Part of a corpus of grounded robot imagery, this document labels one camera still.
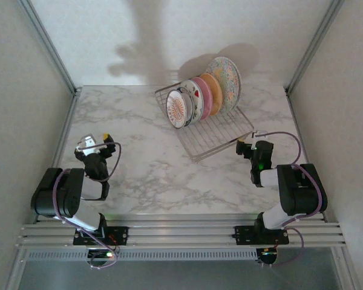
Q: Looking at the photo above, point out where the pink plate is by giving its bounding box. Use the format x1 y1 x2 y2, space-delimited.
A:
191 76 214 121

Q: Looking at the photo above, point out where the large floral pattern plate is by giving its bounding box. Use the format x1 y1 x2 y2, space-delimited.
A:
204 56 243 115

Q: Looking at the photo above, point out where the white plate green rim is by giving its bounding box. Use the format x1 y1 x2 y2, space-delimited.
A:
178 79 205 126

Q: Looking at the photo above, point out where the white plate orange sun pattern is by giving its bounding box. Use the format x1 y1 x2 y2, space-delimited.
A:
165 89 196 131

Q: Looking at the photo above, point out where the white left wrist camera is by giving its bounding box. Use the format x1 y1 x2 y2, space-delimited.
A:
74 134 99 156

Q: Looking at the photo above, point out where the metal wire dish rack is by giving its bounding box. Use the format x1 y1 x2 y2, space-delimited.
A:
154 80 255 164

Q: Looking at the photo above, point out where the aluminium table side rail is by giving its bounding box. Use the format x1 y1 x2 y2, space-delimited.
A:
286 89 327 223
33 89 80 224

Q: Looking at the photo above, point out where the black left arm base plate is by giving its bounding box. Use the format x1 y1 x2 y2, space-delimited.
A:
73 225 129 247

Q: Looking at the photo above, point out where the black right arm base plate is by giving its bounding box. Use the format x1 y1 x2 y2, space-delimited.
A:
234 224 290 247

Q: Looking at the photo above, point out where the aluminium rail beam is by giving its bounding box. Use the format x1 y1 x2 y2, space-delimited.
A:
16 212 348 250

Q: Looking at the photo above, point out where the aluminium frame post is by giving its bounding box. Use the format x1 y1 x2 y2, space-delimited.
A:
285 0 345 95
17 0 82 95

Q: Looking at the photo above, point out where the grey slotted cable duct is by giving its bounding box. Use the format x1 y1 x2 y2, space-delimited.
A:
23 248 258 262

